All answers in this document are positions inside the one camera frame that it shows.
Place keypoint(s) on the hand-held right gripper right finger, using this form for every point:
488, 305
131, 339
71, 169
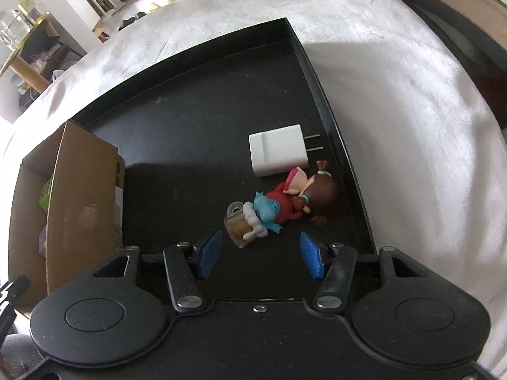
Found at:
313, 255

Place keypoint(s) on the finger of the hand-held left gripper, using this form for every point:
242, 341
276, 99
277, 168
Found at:
16, 285

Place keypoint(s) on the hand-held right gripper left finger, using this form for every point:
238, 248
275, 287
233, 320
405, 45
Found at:
208, 255

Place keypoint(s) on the pale blue cube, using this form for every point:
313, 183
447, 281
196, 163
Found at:
42, 239

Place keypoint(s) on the red dress doll figure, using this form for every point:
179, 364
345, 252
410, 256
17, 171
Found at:
317, 192

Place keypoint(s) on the blue cartoon figure with mug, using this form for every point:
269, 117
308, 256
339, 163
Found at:
265, 209

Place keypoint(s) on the cardboard box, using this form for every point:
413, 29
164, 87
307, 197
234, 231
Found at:
79, 213

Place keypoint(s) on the white plug charger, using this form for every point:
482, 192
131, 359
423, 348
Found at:
277, 150

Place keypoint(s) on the round gold-rimmed table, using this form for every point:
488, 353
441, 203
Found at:
29, 65

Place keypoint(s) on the clear glass bottle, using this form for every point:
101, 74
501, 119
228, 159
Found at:
14, 29

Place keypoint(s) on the black tray with cardboard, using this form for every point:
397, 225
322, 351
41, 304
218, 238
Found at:
455, 19

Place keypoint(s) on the yellowish plastic bottle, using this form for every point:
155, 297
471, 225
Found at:
27, 6

